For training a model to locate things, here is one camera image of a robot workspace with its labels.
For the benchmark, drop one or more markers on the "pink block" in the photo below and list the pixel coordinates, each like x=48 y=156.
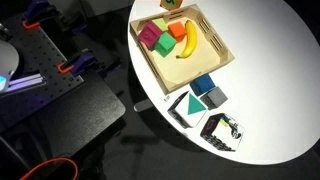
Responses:
x=150 y=34

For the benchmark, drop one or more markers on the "orange numbered cube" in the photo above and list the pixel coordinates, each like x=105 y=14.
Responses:
x=170 y=4

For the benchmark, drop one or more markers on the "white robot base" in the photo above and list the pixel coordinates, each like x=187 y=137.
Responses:
x=9 y=61

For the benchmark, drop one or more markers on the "blue block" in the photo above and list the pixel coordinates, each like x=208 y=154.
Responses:
x=202 y=84

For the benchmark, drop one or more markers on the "dark green block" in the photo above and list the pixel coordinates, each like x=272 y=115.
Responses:
x=165 y=44

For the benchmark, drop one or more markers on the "grey block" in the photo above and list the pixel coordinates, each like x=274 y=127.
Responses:
x=214 y=98

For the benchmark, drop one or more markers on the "orange block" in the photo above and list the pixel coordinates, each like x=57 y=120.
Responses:
x=177 y=31

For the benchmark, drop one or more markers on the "light green block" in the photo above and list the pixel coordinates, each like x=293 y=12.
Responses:
x=161 y=24

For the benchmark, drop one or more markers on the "small white tag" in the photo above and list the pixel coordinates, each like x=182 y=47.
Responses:
x=167 y=98

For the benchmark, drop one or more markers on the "white cube teal triangle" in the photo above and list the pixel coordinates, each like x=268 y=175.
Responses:
x=187 y=110

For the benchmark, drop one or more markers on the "yellow banana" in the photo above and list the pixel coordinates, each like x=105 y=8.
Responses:
x=191 y=40

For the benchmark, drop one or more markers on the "wooden tray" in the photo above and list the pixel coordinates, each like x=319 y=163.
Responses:
x=171 y=72

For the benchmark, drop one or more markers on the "purple orange clamp front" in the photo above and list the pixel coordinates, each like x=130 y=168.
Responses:
x=77 y=63

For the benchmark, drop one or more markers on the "purple orange clamp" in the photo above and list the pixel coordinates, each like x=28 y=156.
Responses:
x=77 y=63
x=38 y=11

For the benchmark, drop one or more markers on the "black side table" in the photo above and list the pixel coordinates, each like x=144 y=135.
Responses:
x=73 y=121

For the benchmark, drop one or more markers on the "black perforated breadboard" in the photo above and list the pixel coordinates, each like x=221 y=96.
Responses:
x=39 y=54

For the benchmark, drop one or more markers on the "aluminium extrusion bar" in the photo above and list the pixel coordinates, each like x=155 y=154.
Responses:
x=25 y=82

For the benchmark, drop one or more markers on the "purple orange clamp rear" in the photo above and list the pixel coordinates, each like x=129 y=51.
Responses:
x=38 y=11

